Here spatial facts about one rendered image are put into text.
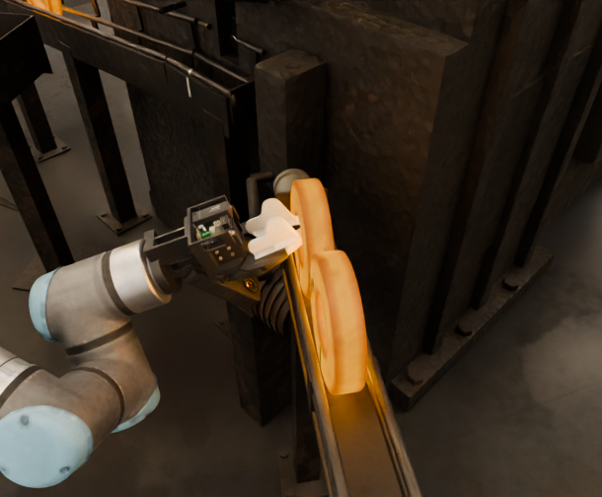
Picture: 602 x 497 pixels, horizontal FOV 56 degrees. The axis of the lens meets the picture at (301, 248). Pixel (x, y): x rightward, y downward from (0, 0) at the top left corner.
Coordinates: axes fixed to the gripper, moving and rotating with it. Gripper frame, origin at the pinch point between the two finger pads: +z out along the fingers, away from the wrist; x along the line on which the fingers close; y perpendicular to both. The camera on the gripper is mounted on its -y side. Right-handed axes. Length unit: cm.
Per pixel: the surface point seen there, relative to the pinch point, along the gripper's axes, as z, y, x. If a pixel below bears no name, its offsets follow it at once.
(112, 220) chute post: -68, -53, 93
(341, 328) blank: 1.1, 5.4, -20.6
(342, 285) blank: 2.5, 7.0, -16.9
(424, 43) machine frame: 22.8, 8.4, 18.8
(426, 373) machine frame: 10, -72, 17
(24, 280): -90, -46, 70
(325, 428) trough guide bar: -3.5, -0.2, -27.0
